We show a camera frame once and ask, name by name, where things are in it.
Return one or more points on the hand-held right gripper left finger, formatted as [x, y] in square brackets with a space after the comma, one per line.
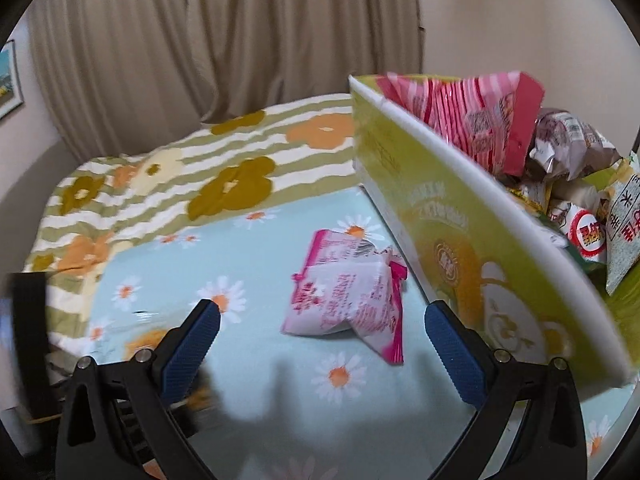
[187, 355]

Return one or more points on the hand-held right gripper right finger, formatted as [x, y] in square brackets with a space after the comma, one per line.
[457, 355]

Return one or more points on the green cardboard box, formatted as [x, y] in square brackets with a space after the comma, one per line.
[460, 240]

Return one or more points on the pink white snack packet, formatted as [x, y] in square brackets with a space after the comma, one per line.
[345, 295]

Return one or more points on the brown clear snack packet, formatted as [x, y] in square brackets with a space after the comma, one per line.
[570, 145]

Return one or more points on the pink striped snack packet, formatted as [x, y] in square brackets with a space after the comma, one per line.
[465, 115]

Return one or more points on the clear plastic snack packet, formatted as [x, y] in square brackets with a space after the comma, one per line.
[145, 335]

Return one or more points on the light blue daisy bedsheet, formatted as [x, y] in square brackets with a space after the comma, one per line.
[260, 270]

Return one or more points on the white packet with red circle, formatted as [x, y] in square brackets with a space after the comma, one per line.
[585, 232]

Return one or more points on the green striped floral blanket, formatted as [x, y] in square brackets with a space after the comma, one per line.
[210, 170]

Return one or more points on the white green snack packet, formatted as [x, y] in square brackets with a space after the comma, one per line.
[625, 230]

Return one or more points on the framed wall picture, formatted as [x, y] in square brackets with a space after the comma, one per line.
[9, 82]

